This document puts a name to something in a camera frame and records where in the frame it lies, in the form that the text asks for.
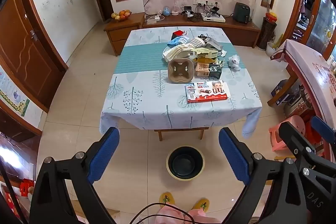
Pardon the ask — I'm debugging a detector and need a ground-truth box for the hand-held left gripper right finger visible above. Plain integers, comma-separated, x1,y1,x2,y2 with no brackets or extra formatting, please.
218,127,309,224

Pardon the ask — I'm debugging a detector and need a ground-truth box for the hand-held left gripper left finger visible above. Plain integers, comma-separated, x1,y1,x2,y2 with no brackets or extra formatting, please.
29,126,121,224

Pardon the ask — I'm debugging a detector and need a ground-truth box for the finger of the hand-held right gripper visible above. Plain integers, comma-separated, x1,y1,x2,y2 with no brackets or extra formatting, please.
310,116,336,144
278,121,336,224

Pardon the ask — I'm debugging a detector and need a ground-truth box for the yellow rimmed waste bin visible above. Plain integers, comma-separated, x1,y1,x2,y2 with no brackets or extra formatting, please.
166,146,205,182

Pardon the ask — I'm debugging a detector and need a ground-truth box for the cream paper bag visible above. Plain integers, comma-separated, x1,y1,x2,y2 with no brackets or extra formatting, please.
163,43,196,62

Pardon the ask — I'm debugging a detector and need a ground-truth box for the red plastic stool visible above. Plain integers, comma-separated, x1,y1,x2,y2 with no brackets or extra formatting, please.
304,124,324,157

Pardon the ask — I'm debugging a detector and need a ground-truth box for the pink plastic stool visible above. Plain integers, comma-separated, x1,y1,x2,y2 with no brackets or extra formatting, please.
269,115,306,152

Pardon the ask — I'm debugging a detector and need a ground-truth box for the blue cardboard box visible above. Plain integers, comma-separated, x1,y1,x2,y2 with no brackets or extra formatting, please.
271,79,293,105

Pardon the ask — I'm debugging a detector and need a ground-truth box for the person's right yellow slipper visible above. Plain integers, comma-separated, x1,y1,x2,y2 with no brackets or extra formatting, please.
192,198,210,214

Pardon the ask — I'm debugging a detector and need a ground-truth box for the pink tablecloth round table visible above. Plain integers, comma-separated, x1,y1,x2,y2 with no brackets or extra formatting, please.
270,39,336,151

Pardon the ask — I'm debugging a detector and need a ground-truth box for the red white chocolate box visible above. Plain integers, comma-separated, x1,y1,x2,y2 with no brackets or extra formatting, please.
184,80,231,104

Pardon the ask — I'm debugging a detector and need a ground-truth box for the tree print tablecloth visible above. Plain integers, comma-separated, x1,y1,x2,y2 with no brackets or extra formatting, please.
99,27,263,139

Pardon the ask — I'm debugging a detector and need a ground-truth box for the red bag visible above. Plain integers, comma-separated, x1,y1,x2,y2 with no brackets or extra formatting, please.
20,179,34,197

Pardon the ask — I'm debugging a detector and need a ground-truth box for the brown milk carton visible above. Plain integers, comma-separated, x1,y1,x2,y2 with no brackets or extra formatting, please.
195,62,222,80

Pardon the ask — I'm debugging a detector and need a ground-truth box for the white bucket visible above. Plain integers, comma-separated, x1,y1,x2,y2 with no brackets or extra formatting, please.
266,41,279,57

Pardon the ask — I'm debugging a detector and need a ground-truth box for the crumpled white plastic bag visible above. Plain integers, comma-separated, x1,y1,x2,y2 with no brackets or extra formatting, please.
227,55,241,71

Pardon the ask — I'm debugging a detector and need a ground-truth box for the cardboard cup carrier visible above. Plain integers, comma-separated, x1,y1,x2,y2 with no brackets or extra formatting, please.
167,57,195,84

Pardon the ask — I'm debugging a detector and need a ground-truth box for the dark woven basket stand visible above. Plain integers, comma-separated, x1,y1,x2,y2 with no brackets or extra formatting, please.
256,13,278,51

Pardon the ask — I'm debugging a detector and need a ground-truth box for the grey carton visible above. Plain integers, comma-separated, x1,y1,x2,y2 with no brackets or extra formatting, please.
203,38,223,51

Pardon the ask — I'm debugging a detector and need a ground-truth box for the wooden television cabinet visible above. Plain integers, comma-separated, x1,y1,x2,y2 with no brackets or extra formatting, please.
143,13,261,48

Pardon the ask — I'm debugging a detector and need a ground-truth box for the wooden drawer cabinet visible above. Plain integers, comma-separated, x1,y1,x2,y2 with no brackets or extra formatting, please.
104,13,145,56

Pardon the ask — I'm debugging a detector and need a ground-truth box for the blue white plastic wrapper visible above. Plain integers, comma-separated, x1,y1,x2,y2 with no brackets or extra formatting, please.
167,35,189,46

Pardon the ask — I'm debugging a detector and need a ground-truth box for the brown wooden door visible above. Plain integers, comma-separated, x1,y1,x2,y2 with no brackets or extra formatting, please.
0,0,69,113

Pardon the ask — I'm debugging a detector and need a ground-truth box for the red black box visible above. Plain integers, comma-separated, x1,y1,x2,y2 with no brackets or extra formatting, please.
172,30,186,41

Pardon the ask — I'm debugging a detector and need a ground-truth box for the dark green air fryer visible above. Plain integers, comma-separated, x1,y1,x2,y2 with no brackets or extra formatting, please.
233,3,250,23

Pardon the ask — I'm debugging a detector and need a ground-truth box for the white set-top box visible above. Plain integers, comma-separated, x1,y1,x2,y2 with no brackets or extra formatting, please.
203,15,226,22

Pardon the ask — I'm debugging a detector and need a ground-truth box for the fruit bowl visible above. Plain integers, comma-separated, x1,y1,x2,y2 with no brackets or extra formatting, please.
111,10,132,22

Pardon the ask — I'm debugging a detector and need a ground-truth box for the wooden table frame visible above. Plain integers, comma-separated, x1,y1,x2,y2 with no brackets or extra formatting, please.
154,127,209,141

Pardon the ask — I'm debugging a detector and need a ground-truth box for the black cable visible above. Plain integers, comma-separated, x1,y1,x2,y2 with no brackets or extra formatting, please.
130,202,195,224

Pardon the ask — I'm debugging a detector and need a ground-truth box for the children's wall poster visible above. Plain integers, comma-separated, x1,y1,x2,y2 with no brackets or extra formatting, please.
0,67,30,117

